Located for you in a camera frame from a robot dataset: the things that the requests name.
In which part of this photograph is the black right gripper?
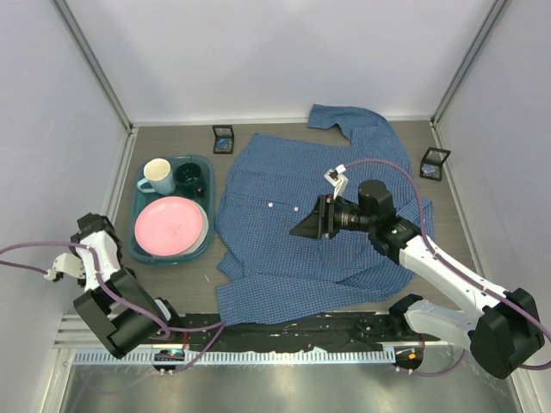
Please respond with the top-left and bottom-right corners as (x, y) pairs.
(290, 194), (375, 240)

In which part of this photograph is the pink plate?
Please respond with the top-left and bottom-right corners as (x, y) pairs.
(133, 196), (208, 257)

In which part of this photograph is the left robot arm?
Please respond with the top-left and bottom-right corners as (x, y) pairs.
(70, 213), (183, 359)

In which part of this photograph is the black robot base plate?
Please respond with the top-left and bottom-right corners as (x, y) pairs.
(145, 311), (431, 354)

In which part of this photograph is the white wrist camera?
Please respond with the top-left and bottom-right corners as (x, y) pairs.
(44, 253), (86, 282)
(324, 164), (349, 200)

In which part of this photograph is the aluminium frame rail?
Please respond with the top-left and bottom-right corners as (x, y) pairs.
(50, 0), (134, 134)

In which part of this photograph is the black display box right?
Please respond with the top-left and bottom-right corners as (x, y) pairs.
(419, 146), (451, 182)

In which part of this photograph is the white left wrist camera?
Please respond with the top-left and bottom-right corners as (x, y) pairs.
(44, 253), (86, 282)

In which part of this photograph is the dark green mug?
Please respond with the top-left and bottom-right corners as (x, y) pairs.
(175, 162), (205, 199)

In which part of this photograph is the blue plaid shirt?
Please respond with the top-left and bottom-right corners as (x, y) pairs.
(216, 105), (434, 325)

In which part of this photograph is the black display box back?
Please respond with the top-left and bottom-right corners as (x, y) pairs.
(212, 125), (235, 154)

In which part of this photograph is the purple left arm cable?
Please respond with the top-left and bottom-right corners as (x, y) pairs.
(0, 241), (227, 373)

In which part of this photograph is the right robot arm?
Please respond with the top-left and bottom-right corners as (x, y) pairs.
(290, 180), (545, 379)

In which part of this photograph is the black display box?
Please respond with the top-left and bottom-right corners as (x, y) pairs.
(419, 146), (451, 182)
(212, 125), (235, 154)

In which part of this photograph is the light blue mug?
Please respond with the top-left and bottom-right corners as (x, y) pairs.
(136, 158), (176, 196)

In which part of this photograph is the teal plastic tray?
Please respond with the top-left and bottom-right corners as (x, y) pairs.
(127, 154), (215, 266)

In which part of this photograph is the white slotted cable duct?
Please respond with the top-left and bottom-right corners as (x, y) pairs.
(72, 347), (395, 366)

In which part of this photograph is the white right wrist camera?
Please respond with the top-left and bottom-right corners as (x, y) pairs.
(324, 164), (349, 200)

